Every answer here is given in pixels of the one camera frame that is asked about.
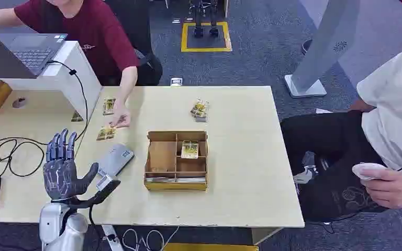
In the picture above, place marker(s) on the person's hand with controller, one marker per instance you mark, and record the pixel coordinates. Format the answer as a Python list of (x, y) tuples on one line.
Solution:
[(391, 190)]

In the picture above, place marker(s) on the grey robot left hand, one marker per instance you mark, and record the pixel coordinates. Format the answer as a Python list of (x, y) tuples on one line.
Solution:
[(60, 176)]

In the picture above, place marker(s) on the person's hand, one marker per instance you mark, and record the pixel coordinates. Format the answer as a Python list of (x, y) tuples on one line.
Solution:
[(122, 118)]

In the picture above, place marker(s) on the yellow printed card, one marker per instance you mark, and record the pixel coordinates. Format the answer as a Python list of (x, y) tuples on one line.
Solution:
[(104, 133), (190, 149), (109, 106)]

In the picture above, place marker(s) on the white handheld controller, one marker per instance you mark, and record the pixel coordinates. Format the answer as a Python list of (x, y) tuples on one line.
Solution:
[(365, 170)]

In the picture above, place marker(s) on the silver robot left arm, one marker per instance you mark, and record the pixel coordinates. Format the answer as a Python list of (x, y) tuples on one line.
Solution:
[(53, 225)]

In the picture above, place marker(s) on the dark printed card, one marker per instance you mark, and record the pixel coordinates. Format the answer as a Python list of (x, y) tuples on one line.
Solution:
[(77, 117)]

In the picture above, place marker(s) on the wooden compartment box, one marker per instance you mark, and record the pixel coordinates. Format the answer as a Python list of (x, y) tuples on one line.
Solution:
[(163, 157)]

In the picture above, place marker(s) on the floor socket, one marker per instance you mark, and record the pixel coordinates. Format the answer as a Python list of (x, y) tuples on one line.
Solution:
[(176, 81)]

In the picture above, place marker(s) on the white desk riser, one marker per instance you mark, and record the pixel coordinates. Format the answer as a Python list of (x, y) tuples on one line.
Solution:
[(72, 72)]

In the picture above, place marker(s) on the person with controller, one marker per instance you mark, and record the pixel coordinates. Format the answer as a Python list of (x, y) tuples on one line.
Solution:
[(388, 114)]

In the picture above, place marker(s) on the stack of printed cards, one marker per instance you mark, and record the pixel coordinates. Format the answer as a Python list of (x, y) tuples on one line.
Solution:
[(200, 111)]

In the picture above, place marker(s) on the black office chair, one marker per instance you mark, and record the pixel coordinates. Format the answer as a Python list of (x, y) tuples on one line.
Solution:
[(142, 41)]

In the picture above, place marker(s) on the white power strip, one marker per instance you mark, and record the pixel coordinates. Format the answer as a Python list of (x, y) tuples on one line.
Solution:
[(112, 239)]

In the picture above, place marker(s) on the round desk grommet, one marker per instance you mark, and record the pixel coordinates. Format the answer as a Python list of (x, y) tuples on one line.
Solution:
[(19, 102)]

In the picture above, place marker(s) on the yellow floor tape square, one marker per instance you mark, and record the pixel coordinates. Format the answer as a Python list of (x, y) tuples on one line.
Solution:
[(206, 48)]

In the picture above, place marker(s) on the dark grey laptop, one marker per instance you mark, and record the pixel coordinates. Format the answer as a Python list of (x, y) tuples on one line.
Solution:
[(27, 52)]

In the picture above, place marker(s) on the black robot legs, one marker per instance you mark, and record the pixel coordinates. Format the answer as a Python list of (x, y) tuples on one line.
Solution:
[(204, 17)]

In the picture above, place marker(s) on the yellow floor tape strip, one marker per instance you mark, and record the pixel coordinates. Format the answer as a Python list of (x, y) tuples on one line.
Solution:
[(209, 247)]

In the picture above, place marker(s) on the white standing pillar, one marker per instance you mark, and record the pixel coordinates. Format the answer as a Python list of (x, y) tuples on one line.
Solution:
[(320, 45)]

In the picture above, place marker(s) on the dark shoe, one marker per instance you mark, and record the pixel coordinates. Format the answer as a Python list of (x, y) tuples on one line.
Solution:
[(306, 46)]

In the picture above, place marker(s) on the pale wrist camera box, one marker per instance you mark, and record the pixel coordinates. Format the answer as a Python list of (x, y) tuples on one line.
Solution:
[(116, 161)]

